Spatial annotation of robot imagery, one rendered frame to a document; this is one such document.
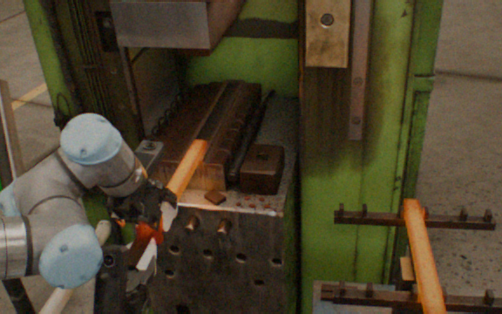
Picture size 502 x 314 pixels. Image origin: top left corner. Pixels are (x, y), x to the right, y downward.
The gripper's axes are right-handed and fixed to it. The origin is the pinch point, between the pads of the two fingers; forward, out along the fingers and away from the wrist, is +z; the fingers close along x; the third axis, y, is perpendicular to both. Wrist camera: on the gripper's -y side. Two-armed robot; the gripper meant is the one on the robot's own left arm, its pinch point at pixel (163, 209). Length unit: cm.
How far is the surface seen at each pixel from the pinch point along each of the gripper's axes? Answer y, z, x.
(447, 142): -121, 182, 85
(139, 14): -32.3, -20.8, -6.4
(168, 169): -14.1, 11.7, -6.2
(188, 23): -31.5, -19.3, 3.5
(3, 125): -14.3, -4.5, -40.9
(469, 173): -96, 168, 93
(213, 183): -12.7, 14.3, 4.4
